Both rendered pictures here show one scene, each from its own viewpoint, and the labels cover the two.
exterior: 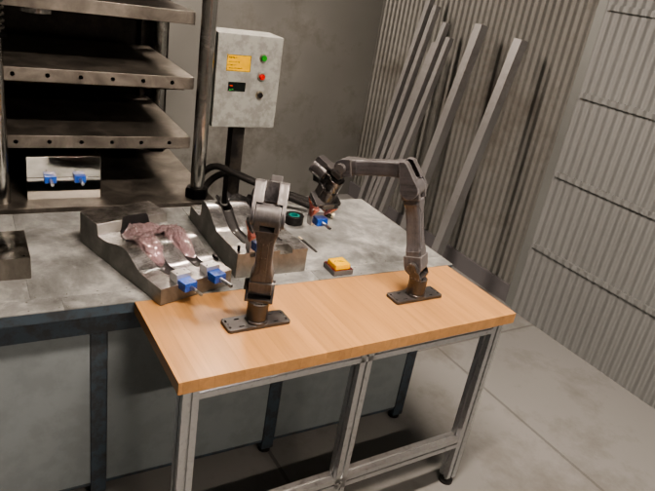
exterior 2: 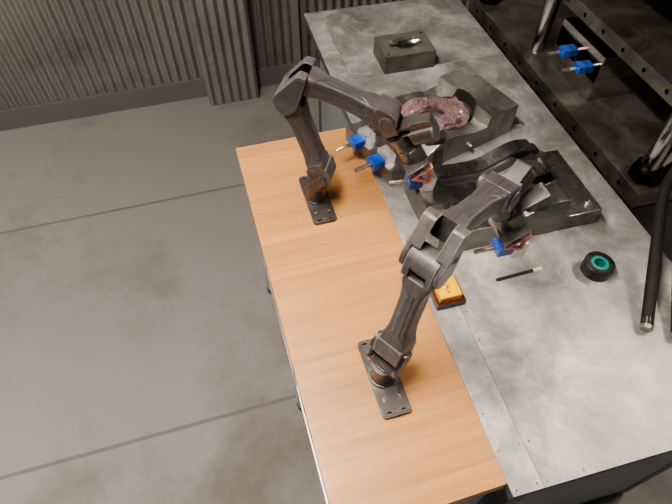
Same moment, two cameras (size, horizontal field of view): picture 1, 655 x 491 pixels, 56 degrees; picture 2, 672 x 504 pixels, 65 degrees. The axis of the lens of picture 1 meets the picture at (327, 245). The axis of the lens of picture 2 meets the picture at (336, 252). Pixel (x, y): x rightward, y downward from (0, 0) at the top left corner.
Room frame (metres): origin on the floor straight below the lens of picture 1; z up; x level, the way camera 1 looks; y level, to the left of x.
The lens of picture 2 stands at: (1.95, -0.86, 1.97)
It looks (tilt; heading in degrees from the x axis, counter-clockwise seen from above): 53 degrees down; 108
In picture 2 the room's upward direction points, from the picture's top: straight up
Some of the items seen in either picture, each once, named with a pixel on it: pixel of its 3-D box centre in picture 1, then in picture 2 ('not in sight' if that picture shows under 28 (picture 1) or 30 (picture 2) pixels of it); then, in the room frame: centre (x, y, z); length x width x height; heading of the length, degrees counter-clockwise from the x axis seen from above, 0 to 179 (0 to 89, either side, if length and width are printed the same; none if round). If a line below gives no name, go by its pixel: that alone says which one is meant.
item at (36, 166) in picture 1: (56, 157); (634, 50); (2.47, 1.20, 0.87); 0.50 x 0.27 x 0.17; 33
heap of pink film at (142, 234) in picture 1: (156, 236); (433, 113); (1.83, 0.56, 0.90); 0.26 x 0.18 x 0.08; 50
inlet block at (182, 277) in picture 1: (189, 285); (354, 143); (1.62, 0.39, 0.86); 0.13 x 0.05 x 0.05; 50
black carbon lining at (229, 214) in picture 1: (246, 216); (500, 177); (2.07, 0.31, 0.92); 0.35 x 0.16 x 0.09; 33
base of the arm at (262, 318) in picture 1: (257, 311); (316, 190); (1.57, 0.17, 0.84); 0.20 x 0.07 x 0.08; 124
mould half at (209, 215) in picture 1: (246, 227); (502, 191); (2.09, 0.31, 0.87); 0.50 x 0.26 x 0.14; 33
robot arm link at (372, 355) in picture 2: (417, 269); (388, 353); (1.91, -0.32, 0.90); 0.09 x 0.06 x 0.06; 155
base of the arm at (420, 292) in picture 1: (416, 285); (384, 369); (1.90, -0.32, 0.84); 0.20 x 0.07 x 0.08; 124
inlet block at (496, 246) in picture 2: (321, 221); (498, 247); (2.10, 0.04, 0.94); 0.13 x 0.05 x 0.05; 33
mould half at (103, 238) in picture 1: (153, 247); (430, 122); (1.83, 0.56, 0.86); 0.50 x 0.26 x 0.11; 50
